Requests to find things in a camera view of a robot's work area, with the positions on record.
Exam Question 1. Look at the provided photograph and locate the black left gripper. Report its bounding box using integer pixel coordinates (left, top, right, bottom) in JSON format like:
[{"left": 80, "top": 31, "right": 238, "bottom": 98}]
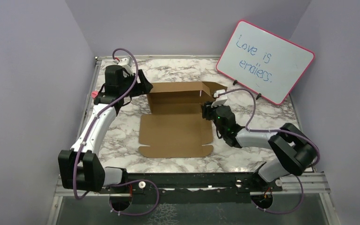
[{"left": 119, "top": 69, "right": 153, "bottom": 97}]

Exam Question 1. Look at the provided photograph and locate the brown cardboard box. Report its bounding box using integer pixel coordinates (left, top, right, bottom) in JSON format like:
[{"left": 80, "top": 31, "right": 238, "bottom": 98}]
[{"left": 138, "top": 82, "right": 227, "bottom": 158}]

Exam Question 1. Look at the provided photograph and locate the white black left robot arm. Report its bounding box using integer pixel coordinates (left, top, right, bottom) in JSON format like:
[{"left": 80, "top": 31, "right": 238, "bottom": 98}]
[{"left": 58, "top": 65, "right": 153, "bottom": 198}]

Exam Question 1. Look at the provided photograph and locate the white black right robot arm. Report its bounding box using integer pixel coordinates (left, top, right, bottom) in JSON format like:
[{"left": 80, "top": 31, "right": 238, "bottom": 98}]
[{"left": 201, "top": 102, "right": 320, "bottom": 191}]

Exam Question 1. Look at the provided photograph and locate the pink capped small bottle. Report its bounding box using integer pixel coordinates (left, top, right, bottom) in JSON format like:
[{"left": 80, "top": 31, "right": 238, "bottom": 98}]
[{"left": 91, "top": 91, "right": 99, "bottom": 99}]

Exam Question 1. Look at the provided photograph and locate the pink framed whiteboard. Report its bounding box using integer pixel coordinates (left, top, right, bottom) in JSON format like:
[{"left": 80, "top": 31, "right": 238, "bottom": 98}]
[{"left": 216, "top": 20, "right": 315, "bottom": 105}]

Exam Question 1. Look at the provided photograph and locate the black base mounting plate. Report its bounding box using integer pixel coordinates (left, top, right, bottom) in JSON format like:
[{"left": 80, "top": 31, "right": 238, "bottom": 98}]
[{"left": 96, "top": 172, "right": 282, "bottom": 209}]

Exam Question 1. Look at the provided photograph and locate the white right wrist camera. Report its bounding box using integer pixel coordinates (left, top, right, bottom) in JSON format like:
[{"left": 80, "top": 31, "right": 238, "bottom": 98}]
[{"left": 211, "top": 89, "right": 228, "bottom": 108}]

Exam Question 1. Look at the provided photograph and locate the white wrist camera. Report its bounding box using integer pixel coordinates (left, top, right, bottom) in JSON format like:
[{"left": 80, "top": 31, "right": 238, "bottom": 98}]
[
  {"left": 211, "top": 89, "right": 228, "bottom": 108},
  {"left": 114, "top": 56, "right": 133, "bottom": 75}
]

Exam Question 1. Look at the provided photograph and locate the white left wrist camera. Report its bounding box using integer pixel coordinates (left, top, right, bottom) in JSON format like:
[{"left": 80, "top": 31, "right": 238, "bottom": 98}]
[{"left": 114, "top": 56, "right": 133, "bottom": 75}]

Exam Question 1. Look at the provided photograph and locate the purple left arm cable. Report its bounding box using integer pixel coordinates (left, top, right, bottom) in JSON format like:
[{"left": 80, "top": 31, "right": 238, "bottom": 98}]
[{"left": 73, "top": 48, "right": 160, "bottom": 217}]

